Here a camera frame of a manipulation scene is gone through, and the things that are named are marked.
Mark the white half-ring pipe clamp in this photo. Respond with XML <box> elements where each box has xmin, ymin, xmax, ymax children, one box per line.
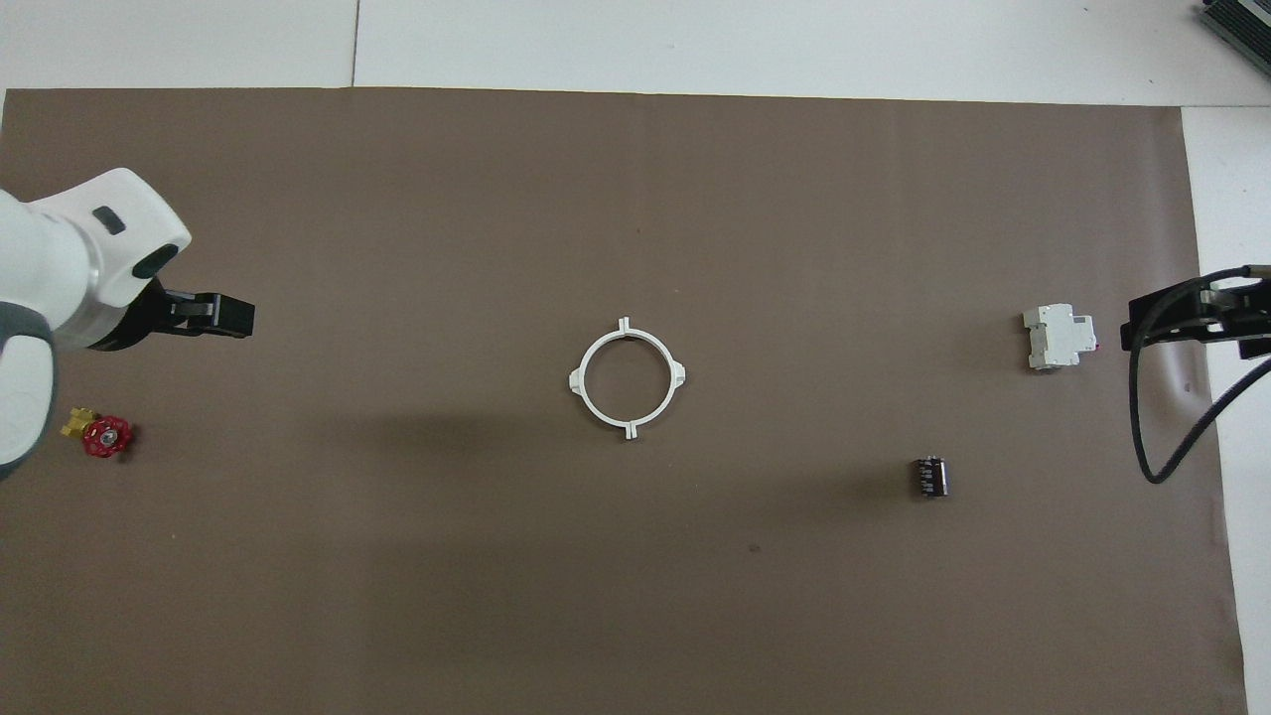
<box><xmin>624</xmin><ymin>318</ymin><xmax>688</xmax><ymax>443</ymax></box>
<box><xmin>568</xmin><ymin>318</ymin><xmax>634</xmax><ymax>443</ymax></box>

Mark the grey ribbed device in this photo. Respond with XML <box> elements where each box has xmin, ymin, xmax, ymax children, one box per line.
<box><xmin>1197</xmin><ymin>0</ymin><xmax>1271</xmax><ymax>53</ymax></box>

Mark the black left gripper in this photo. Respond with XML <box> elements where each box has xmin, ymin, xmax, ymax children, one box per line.
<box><xmin>97</xmin><ymin>277</ymin><xmax>258</xmax><ymax>353</ymax></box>

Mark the brown table mat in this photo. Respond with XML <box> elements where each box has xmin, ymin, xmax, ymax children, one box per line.
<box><xmin>0</xmin><ymin>87</ymin><xmax>1250</xmax><ymax>715</ymax></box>

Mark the red-handled brass valve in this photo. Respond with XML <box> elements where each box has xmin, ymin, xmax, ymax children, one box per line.
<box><xmin>62</xmin><ymin>405</ymin><xmax>135</xmax><ymax>460</ymax></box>

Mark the white circuit breaker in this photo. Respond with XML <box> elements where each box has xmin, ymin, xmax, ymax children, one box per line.
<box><xmin>1023</xmin><ymin>303</ymin><xmax>1098</xmax><ymax>373</ymax></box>

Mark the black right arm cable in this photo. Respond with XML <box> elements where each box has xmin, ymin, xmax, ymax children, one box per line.
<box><xmin>1128</xmin><ymin>265</ymin><xmax>1271</xmax><ymax>486</ymax></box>

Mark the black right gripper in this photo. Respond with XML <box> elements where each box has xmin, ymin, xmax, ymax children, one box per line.
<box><xmin>1121</xmin><ymin>275</ymin><xmax>1271</xmax><ymax>361</ymax></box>

